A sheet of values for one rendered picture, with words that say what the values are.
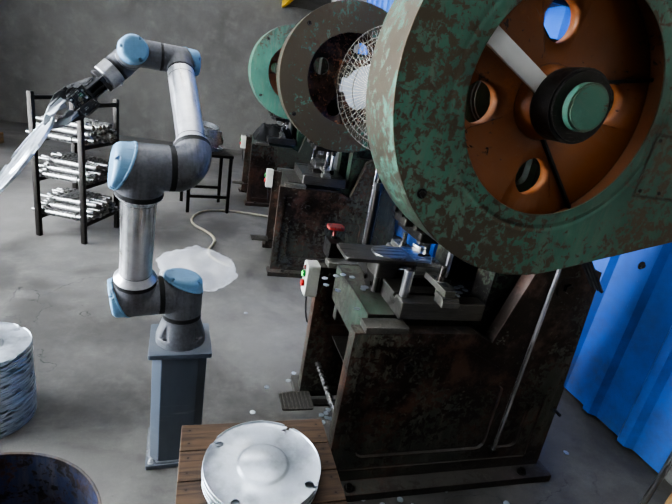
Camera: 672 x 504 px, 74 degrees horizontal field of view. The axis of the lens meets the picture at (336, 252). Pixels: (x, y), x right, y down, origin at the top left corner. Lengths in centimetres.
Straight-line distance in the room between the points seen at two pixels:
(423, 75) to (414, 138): 12
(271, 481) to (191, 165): 79
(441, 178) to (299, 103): 179
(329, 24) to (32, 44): 614
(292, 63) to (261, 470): 210
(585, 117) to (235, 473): 112
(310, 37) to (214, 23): 532
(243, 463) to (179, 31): 724
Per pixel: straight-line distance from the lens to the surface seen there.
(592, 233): 131
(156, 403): 161
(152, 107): 803
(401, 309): 141
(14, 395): 191
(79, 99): 152
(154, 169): 116
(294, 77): 270
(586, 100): 110
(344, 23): 276
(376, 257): 150
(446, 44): 98
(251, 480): 120
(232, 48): 795
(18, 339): 193
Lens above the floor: 128
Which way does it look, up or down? 20 degrees down
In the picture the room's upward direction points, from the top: 10 degrees clockwise
